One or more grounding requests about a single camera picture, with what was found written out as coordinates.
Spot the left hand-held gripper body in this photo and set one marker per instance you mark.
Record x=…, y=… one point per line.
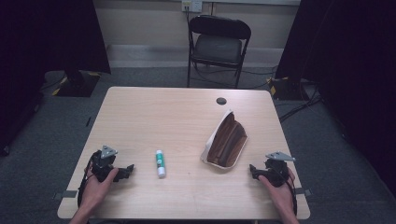
x=103, y=161

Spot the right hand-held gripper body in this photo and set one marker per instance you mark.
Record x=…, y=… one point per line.
x=275, y=170

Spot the person's right hand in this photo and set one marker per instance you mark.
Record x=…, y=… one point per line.
x=278, y=196

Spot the person's left hand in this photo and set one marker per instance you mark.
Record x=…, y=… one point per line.
x=95, y=189

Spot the white glue stick green label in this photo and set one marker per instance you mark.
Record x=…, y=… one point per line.
x=160, y=164

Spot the white pouch brown lining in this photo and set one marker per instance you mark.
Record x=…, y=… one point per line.
x=226, y=143

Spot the small dark floor object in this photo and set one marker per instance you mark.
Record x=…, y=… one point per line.
x=88, y=121

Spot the dark round table grommet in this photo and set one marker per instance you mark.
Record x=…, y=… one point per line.
x=221, y=100

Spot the black stand base yellow tape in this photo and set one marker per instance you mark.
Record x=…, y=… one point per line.
x=77, y=84
x=286, y=88

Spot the black folding chair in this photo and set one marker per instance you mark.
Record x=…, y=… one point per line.
x=218, y=46

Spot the black curtain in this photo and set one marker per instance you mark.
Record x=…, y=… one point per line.
x=46, y=40
x=348, y=62

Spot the grey table edge bracket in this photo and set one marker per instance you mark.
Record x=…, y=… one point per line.
x=66, y=194
x=304, y=191

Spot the white wall socket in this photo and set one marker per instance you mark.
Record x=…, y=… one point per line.
x=191, y=5

